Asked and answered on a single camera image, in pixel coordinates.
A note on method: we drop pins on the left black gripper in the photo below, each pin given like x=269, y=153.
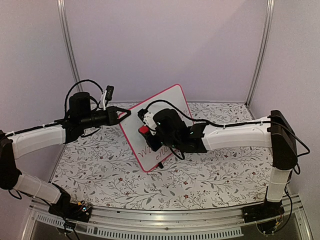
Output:
x=112, y=115

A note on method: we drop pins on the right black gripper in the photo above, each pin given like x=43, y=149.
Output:
x=154, y=145

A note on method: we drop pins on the red whiteboard eraser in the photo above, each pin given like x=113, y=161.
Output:
x=144, y=130

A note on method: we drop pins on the pink framed whiteboard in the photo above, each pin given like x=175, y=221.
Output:
x=147, y=158

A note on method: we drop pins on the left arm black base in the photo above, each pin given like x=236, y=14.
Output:
x=66, y=209

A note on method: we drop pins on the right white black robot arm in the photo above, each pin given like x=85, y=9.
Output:
x=269, y=132

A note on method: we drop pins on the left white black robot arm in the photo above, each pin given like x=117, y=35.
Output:
x=17, y=144

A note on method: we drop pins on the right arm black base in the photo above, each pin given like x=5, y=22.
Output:
x=269, y=216

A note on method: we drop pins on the left black whiteboard foot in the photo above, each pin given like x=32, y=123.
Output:
x=160, y=165

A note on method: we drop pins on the floral patterned table mat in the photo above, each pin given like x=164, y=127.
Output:
x=102, y=169

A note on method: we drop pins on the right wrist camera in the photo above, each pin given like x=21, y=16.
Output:
x=147, y=118

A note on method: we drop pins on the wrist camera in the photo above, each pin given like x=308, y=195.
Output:
x=106, y=97
x=147, y=118

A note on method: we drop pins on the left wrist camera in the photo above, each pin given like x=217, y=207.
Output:
x=106, y=97

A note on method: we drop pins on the front aluminium rail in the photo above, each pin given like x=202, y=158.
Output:
x=225, y=223

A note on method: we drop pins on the left aluminium corner post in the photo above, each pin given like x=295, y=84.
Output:
x=61, y=6

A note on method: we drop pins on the aluminium corner post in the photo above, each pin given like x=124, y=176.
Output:
x=61, y=6
x=270, y=4

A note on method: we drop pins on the right aluminium corner post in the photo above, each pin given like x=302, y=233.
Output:
x=270, y=4

